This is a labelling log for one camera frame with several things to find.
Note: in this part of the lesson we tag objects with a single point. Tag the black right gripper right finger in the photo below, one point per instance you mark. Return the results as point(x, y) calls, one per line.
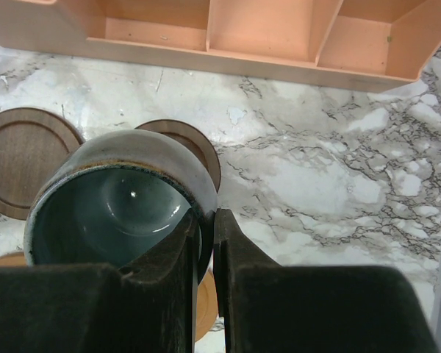
point(268, 307)

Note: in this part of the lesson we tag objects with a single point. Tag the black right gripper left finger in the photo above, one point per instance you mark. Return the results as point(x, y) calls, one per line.
point(146, 306)

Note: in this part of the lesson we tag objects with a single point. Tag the light brown wooden coaster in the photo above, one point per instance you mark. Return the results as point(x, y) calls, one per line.
point(207, 306)

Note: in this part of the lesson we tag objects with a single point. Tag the grey mug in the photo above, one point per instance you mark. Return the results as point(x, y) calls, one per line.
point(116, 197)

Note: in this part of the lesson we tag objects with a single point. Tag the dark walnut coaster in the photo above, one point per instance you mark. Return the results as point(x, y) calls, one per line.
point(33, 144)
point(191, 138)

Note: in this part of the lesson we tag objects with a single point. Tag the peach plastic file organizer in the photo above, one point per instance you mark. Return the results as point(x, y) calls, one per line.
point(370, 46)

